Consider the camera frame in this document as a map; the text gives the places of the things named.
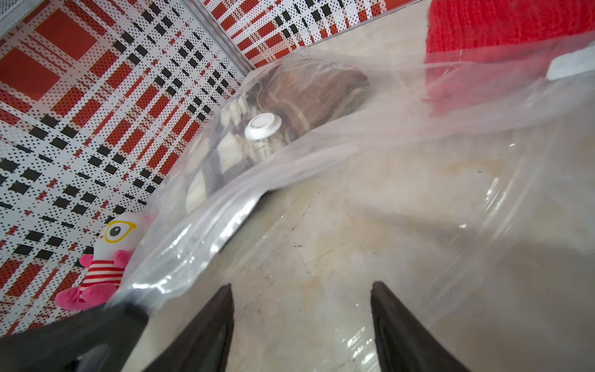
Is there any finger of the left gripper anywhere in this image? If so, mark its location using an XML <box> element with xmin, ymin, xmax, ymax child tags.
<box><xmin>1</xmin><ymin>304</ymin><xmax>149</xmax><ymax>371</ymax></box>

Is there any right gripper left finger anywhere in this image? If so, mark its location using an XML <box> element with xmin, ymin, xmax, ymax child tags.
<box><xmin>145</xmin><ymin>284</ymin><xmax>234</xmax><ymax>372</ymax></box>

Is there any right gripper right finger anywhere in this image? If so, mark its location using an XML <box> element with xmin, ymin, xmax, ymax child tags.
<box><xmin>370</xmin><ymin>281</ymin><xmax>468</xmax><ymax>372</ymax></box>

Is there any clear plastic vacuum bag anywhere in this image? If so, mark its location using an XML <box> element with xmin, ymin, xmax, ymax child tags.
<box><xmin>116</xmin><ymin>51</ymin><xmax>594</xmax><ymax>371</ymax></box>

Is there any brown fringed scarf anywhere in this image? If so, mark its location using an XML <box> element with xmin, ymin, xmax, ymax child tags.
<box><xmin>247</xmin><ymin>58</ymin><xmax>370</xmax><ymax>142</ymax></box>

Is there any red knitted scarf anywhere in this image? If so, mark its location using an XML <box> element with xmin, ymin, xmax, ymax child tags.
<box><xmin>425</xmin><ymin>1</ymin><xmax>594</xmax><ymax>113</ymax></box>

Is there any grey white plaid scarf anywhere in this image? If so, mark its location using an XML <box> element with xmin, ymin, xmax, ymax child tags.
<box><xmin>185</xmin><ymin>104</ymin><xmax>275</xmax><ymax>212</ymax></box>

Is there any white vacuum bag valve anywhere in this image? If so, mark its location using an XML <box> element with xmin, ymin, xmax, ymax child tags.
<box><xmin>245</xmin><ymin>113</ymin><xmax>282</xmax><ymax>140</ymax></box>

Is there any white bag zipper slider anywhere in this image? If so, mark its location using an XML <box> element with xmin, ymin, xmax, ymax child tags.
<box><xmin>546</xmin><ymin>44</ymin><xmax>595</xmax><ymax>81</ymax></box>

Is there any pink white plush toy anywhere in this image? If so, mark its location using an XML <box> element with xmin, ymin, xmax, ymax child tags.
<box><xmin>55</xmin><ymin>212</ymin><xmax>150</xmax><ymax>311</ymax></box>

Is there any white mesh wall basket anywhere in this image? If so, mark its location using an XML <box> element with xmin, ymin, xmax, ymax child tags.
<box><xmin>0</xmin><ymin>0</ymin><xmax>43</xmax><ymax>37</ymax></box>

